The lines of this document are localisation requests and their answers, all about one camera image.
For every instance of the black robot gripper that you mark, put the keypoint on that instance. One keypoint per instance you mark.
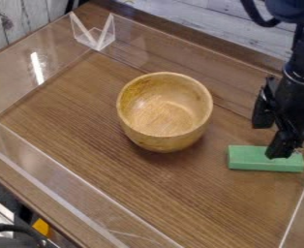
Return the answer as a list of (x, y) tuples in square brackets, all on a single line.
[(279, 106)]

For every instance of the green rectangular block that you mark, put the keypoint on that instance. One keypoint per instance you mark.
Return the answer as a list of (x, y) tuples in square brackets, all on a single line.
[(249, 158)]

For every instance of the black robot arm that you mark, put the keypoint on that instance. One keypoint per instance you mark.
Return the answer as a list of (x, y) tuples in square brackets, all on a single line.
[(287, 11)]

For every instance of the brown wooden bowl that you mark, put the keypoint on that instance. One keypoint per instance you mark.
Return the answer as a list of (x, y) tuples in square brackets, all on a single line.
[(164, 110)]

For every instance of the clear acrylic corner bracket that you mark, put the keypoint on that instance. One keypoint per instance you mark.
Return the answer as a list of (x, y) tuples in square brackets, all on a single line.
[(95, 38)]

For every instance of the clear acrylic tray wall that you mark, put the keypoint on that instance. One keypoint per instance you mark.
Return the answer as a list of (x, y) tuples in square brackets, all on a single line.
[(93, 220)]

